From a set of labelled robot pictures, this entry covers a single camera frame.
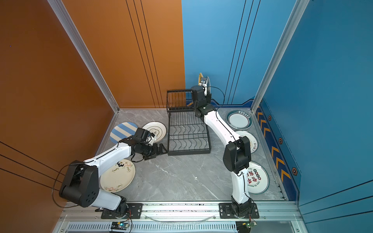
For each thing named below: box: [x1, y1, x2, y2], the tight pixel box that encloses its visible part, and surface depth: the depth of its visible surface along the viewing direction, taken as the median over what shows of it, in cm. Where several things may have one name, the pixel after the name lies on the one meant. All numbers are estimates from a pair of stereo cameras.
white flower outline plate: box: [141, 121, 168, 144], surface depth 110 cm
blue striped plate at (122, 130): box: [109, 121, 138, 145], surface depth 109 cm
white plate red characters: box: [247, 161, 270, 195], surface depth 84 cm
